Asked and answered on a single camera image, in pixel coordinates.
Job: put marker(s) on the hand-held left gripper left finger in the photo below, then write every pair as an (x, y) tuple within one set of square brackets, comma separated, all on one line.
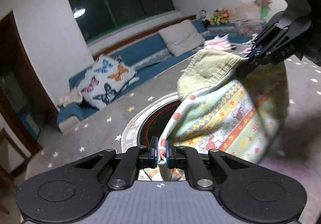
[(154, 151)]

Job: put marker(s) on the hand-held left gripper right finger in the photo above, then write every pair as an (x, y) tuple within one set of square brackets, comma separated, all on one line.
[(170, 152)]

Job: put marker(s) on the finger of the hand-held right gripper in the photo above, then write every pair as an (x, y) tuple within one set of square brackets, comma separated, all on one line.
[(273, 35), (250, 65)]

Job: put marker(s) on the colourful patterned towel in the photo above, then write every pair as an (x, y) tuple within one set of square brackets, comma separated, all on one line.
[(225, 113)]

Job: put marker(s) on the pink scrunchie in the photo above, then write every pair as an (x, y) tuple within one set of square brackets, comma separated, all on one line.
[(247, 50)]

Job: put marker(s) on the clear plastic storage box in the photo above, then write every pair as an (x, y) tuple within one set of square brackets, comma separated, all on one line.
[(249, 27)]

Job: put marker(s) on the pink white cloth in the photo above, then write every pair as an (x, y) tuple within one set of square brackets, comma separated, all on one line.
[(218, 42)]

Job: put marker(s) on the orange plush toy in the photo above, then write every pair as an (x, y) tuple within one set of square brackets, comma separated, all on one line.
[(225, 16)]

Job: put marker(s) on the grey star print tablecloth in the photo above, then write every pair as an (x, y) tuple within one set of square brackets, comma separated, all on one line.
[(100, 133)]

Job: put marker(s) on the yellow green plush toy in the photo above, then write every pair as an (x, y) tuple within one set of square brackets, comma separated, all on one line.
[(217, 17)]

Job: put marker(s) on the stuffed toys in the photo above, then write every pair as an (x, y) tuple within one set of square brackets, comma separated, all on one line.
[(203, 16)]

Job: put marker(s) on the grey cushion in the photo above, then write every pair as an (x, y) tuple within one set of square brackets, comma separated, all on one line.
[(180, 38)]

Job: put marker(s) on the butterfly print pillow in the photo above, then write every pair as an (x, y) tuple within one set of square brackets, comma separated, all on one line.
[(107, 80)]

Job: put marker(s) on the beige crumpled cloth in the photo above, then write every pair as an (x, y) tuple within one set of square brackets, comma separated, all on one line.
[(70, 98)]

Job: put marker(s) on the blue sofa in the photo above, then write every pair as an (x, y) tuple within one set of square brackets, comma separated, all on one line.
[(148, 48)]

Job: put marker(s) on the green framed window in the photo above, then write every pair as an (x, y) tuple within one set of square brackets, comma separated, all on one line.
[(120, 5)]

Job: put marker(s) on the wooden chair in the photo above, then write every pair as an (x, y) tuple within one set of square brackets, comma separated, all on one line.
[(8, 161)]

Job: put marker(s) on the paper flower wall decoration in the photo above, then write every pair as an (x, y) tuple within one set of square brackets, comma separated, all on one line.
[(262, 0)]

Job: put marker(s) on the dark wooden door frame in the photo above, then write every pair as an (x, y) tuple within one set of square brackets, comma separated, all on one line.
[(32, 83)]

